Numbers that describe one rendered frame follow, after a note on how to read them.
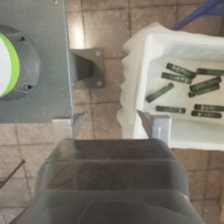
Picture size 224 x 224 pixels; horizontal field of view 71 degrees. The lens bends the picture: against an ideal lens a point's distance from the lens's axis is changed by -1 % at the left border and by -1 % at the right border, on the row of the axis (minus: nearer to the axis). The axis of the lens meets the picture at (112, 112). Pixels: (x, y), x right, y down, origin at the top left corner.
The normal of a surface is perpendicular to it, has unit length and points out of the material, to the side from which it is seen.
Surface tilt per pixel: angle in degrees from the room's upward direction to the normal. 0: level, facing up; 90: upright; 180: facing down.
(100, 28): 0
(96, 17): 0
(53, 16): 0
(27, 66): 77
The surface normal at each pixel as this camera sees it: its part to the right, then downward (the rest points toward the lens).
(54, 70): -0.01, 0.25
